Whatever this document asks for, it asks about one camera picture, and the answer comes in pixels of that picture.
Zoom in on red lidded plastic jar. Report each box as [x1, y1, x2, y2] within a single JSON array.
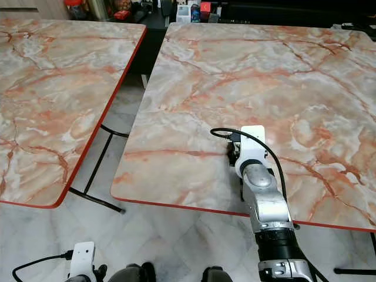
[[64, 0, 89, 22]]

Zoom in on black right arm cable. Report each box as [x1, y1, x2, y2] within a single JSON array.
[[210, 127, 288, 202]]

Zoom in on small white box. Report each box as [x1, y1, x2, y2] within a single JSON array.
[[176, 5, 192, 24]]

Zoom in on small red packet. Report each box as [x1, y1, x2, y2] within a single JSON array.
[[113, 9, 133, 22]]

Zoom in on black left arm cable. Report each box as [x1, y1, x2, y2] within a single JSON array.
[[12, 251, 75, 282]]

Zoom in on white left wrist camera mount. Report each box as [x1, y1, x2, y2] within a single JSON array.
[[68, 241, 96, 282]]

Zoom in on black metal table frame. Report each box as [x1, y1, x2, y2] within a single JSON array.
[[333, 232, 376, 276], [69, 125, 126, 214]]

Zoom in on shiny metal canister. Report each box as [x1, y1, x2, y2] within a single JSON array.
[[88, 0, 113, 22]]

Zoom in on dark robot leg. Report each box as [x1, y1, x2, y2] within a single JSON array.
[[108, 262, 157, 282], [202, 267, 242, 282]]

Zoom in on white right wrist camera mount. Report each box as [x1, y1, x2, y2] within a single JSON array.
[[234, 125, 268, 179]]

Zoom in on dark right robot leg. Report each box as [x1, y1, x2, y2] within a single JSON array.
[[202, 267, 242, 282]]

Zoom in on dark left robot leg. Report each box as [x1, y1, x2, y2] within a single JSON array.
[[108, 262, 157, 282]]

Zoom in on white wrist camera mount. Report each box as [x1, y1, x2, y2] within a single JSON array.
[[68, 241, 96, 282], [234, 125, 268, 179]]

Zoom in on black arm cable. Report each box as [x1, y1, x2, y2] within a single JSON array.
[[12, 251, 75, 282], [210, 127, 288, 202]]

